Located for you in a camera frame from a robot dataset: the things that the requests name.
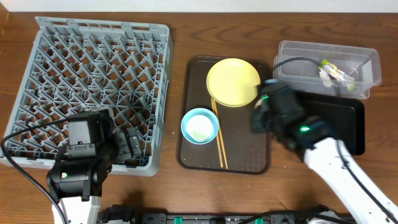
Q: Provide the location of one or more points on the light blue bowl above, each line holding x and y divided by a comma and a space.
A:
199, 111

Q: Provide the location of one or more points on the yellow plate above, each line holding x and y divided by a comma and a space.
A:
233, 82

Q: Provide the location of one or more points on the black waste tray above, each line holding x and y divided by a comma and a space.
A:
345, 115

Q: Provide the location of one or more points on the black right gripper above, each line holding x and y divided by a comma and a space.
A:
255, 121

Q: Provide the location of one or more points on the wooden chopstick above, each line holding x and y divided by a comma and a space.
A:
213, 105
223, 152

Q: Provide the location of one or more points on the grey dishwasher rack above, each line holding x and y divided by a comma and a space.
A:
77, 65

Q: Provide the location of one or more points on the brown serving tray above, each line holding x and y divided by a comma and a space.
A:
246, 152

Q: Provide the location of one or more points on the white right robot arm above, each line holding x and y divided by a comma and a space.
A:
320, 149

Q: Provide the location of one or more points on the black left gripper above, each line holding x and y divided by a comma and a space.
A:
124, 151

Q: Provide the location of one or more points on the clear plastic waste bin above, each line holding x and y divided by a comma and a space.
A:
297, 65

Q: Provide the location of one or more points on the white cup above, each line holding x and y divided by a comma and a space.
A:
200, 128

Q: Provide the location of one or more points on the green foil snack wrapper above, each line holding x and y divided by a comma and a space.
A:
330, 75

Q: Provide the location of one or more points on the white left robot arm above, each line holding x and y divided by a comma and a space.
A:
75, 180

